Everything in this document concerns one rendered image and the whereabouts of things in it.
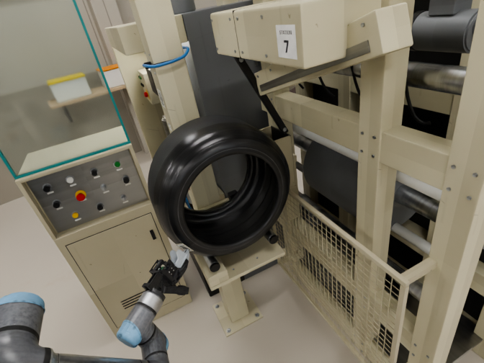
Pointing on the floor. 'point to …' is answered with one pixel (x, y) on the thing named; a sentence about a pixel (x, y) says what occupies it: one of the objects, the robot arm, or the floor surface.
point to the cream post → (180, 110)
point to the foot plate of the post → (238, 319)
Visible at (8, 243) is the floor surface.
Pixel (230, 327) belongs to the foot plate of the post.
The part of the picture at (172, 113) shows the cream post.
